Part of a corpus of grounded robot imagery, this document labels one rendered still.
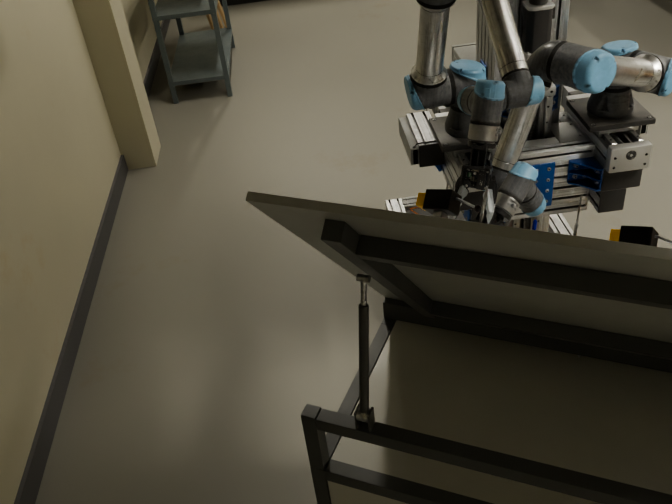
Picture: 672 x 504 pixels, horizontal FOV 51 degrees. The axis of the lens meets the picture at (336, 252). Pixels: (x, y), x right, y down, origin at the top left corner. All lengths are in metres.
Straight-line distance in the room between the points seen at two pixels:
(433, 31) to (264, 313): 1.86
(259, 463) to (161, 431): 0.48
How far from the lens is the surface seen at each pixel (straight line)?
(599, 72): 2.12
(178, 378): 3.37
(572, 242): 1.15
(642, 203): 4.34
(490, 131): 1.84
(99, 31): 4.74
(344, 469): 1.89
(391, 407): 2.00
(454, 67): 2.38
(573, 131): 2.70
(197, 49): 6.47
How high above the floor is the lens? 2.31
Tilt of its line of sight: 36 degrees down
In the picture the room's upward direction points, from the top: 7 degrees counter-clockwise
